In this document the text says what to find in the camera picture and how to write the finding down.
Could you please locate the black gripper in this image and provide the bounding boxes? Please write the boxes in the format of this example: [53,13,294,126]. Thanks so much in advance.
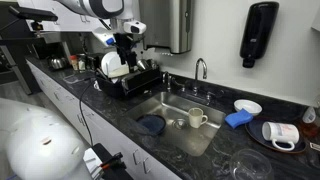
[113,32,138,73]

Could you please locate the sink drain strainer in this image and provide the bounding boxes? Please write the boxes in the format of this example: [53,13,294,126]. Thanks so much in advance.
[172,118,188,131]

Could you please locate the stainless steel sink basin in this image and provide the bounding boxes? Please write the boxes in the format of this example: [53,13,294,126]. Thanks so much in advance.
[125,91,227,158]

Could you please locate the white plate in rack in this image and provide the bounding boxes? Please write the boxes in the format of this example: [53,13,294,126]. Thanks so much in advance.
[100,51,130,80]

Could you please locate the black dish rack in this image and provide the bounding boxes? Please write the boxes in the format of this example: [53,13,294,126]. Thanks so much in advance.
[94,65,162,100]

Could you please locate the small chrome side tap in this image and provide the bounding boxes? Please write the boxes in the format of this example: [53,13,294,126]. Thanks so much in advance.
[162,70,186,94]

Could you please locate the small glass jar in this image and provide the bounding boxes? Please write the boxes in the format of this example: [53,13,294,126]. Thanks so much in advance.
[78,53,88,72]

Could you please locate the steel paper towel dispenser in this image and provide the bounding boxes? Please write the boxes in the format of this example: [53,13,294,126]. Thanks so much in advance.
[138,0,194,55]

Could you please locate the red lid spice jar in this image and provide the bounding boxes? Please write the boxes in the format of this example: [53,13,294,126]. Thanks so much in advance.
[69,54,80,71]

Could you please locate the dark blue plate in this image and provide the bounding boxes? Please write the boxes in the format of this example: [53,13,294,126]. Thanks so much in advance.
[136,113,167,136]

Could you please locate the steel kettle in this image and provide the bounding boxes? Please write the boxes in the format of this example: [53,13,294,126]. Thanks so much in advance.
[47,55,68,71]

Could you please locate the chrome gooseneck faucet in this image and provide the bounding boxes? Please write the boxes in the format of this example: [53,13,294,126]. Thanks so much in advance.
[184,57,217,105]

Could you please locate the white base cabinet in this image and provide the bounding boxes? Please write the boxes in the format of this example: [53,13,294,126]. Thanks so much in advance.
[25,59,183,180]

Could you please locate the cream ceramic mug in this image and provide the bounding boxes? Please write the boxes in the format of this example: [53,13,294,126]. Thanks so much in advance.
[187,107,209,130]

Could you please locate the white paper sheet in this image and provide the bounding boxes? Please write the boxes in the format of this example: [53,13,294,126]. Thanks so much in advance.
[82,147,105,180]

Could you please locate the blue sponge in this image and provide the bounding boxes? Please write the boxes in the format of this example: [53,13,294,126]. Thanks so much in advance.
[224,108,255,130]

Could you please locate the small white bowl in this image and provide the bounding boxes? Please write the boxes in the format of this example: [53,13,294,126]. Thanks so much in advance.
[233,98,263,117]

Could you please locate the large dark plate brown rim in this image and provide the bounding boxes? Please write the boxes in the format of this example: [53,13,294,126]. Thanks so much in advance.
[244,117,308,155]

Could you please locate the white mug with print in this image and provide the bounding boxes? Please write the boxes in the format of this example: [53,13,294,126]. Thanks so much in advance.
[261,121,300,152]

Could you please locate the dish soap bottle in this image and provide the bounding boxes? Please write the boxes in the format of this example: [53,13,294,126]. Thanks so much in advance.
[301,105,320,138]

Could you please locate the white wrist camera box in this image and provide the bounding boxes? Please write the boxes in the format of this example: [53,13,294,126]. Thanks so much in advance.
[123,20,148,36]

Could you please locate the black cable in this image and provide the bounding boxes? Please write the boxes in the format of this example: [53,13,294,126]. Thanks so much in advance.
[78,77,98,148]

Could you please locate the red handled tool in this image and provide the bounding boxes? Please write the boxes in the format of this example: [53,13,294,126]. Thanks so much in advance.
[99,151,124,168]

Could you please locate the black camera on stand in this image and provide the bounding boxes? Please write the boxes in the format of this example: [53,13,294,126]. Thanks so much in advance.
[7,5,59,32]

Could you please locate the black robot mount plate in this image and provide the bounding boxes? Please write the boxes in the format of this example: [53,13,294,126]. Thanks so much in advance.
[91,142,135,180]

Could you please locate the black wall soap dispenser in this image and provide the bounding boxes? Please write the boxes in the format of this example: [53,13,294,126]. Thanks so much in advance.
[239,1,280,69]

